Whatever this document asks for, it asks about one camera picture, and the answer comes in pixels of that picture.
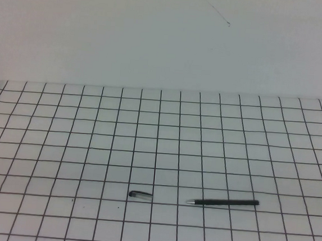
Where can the black pen silver tip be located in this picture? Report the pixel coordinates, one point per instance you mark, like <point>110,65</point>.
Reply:
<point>227,202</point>

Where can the clear pen cap black tip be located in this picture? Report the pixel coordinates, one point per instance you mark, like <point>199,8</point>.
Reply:
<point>143,197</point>

